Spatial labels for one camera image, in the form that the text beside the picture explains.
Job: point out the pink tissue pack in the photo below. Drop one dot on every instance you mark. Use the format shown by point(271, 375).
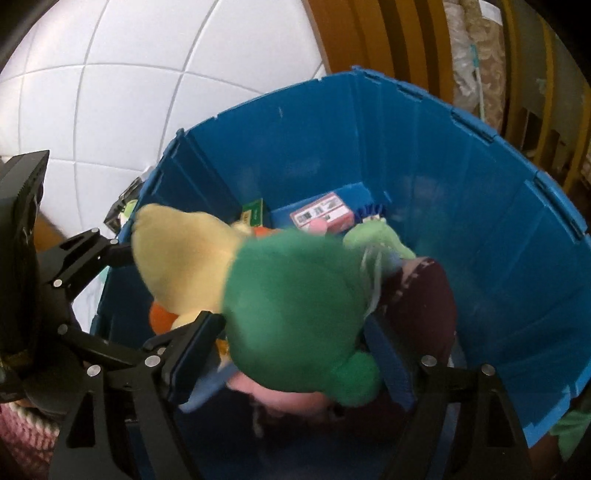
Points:
point(323, 210)

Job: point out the light blue cloth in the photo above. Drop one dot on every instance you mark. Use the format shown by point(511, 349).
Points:
point(203, 392)

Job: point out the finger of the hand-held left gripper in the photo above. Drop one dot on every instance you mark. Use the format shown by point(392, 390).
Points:
point(87, 258)
point(92, 346)

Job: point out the pink woven basket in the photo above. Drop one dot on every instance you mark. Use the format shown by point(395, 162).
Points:
point(23, 443)

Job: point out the rolled beige fabric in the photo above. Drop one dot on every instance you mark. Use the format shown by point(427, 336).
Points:
point(485, 69)

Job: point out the green cloth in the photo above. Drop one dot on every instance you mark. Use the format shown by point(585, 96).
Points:
point(575, 427)

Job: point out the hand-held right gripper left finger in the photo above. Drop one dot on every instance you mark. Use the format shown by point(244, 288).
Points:
point(194, 364)

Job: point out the dark plastic packet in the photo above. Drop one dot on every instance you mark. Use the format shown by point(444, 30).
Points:
point(121, 205)

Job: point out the orange plush ball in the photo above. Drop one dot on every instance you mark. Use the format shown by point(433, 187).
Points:
point(161, 316)

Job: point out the blue plastic crate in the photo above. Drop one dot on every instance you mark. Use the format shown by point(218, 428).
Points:
point(485, 230)

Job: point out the green box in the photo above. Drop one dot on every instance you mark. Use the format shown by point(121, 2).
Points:
point(253, 213)

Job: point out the wooden shelf frame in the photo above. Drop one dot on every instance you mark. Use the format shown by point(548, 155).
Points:
point(351, 32)

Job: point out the lime green plush toy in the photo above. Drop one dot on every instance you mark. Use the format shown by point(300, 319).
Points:
point(369, 237)

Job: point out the pink plush toy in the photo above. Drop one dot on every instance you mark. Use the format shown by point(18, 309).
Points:
point(286, 397)

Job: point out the maroon plush toy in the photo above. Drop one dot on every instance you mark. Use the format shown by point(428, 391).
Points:
point(425, 295)

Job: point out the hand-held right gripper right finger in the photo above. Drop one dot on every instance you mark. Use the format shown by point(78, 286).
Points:
point(392, 369)

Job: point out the green and yellow plush toy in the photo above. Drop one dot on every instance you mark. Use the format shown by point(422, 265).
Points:
point(286, 300)

